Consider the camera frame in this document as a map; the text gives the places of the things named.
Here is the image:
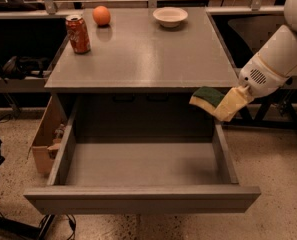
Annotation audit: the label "green and yellow sponge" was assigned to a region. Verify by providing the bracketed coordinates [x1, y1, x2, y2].
[189, 86, 224, 115]

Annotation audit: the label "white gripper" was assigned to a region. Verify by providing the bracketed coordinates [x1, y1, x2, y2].
[214, 53, 288, 122]

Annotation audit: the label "black headphones on shelf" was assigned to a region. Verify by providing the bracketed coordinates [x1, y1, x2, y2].
[0, 56, 50, 80]

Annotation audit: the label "cardboard box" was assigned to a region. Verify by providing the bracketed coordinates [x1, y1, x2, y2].
[31, 98, 66, 175]

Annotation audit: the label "grey cabinet with top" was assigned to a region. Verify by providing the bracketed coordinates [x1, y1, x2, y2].
[46, 7, 237, 142]

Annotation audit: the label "orange fruit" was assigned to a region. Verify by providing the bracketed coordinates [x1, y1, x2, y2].
[92, 6, 111, 26]

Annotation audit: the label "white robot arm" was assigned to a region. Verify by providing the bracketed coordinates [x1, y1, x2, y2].
[214, 0, 297, 122]

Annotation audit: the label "black floor cable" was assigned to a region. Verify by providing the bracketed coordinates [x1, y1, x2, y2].
[37, 213, 78, 240]

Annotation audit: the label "white bowl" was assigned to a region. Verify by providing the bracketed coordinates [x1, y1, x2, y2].
[153, 7, 188, 28]

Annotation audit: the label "red soda can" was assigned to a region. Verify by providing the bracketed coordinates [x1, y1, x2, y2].
[65, 14, 91, 54]

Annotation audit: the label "dark chair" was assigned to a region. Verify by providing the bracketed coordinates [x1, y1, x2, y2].
[227, 15, 282, 68]

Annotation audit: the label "open grey top drawer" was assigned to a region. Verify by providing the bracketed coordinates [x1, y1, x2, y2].
[24, 97, 261, 214]

